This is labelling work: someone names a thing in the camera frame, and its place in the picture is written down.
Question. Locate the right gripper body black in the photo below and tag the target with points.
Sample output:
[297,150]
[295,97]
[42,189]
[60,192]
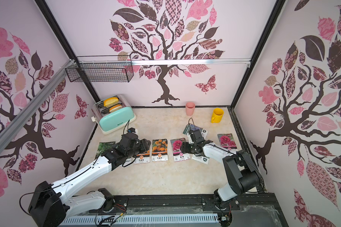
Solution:
[189,147]

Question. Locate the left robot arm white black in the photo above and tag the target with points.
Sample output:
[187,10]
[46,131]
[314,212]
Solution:
[52,203]

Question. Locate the aluminium rail back wall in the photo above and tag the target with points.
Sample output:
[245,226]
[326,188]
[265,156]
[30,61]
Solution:
[174,62]

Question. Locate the pink cup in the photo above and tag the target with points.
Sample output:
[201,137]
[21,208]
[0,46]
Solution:
[190,108]

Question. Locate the toast slice rear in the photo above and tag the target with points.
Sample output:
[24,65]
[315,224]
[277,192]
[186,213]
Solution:
[111,101]

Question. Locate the white vented cable duct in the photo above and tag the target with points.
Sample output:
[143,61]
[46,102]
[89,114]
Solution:
[104,220]

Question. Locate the black wire basket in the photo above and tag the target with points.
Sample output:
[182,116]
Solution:
[101,68]

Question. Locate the mint green toaster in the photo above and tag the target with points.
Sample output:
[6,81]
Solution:
[110,122]

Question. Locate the aluminium rail wall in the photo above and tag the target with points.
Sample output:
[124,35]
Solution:
[22,118]
[174,62]

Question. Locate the lavender seed packet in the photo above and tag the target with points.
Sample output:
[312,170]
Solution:
[201,159]
[192,127]

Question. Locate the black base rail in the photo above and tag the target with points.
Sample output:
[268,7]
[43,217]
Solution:
[248,210]

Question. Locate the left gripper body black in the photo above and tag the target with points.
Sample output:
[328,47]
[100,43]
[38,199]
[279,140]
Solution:
[131,152]

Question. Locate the marigold seed packet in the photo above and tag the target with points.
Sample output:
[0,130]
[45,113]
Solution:
[142,158]
[160,150]

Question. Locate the pink flower packet edge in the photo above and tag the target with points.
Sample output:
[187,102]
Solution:
[227,141]

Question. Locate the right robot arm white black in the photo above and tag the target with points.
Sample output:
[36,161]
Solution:
[242,174]

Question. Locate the aluminium rail left wall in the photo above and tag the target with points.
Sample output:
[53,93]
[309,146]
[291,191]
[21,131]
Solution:
[22,118]

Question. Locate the toast slice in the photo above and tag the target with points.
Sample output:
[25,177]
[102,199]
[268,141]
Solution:
[111,101]
[115,108]

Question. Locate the yellow mug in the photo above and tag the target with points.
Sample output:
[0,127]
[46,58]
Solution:
[217,115]

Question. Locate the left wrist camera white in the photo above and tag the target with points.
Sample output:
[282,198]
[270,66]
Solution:
[132,130]

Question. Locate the pink flower seed packet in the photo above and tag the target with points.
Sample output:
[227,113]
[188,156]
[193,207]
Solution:
[178,155]

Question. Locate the green plant seed packet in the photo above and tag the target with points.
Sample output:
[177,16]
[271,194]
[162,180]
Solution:
[103,146]

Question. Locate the toast slice front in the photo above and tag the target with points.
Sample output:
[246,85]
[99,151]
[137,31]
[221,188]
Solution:
[115,108]

